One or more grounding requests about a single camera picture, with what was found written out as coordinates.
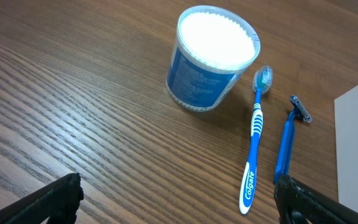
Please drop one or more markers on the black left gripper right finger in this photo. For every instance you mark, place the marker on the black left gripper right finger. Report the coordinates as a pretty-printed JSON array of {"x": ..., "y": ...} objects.
[{"x": 298, "y": 203}]

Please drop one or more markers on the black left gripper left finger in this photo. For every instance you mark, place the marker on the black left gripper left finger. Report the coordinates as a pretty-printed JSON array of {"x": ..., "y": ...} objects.
[{"x": 55, "y": 203}]

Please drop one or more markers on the blue disposable razor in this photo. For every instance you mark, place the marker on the blue disposable razor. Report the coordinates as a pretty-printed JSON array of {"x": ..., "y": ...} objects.
[{"x": 288, "y": 135}]

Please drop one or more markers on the cotton swab tub blue label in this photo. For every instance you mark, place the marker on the cotton swab tub blue label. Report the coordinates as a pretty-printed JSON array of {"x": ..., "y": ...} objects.
[{"x": 212, "y": 49}]

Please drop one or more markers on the blue white toothbrush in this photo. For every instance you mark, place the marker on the blue white toothbrush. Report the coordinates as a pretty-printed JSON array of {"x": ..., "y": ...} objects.
[{"x": 263, "y": 79}]

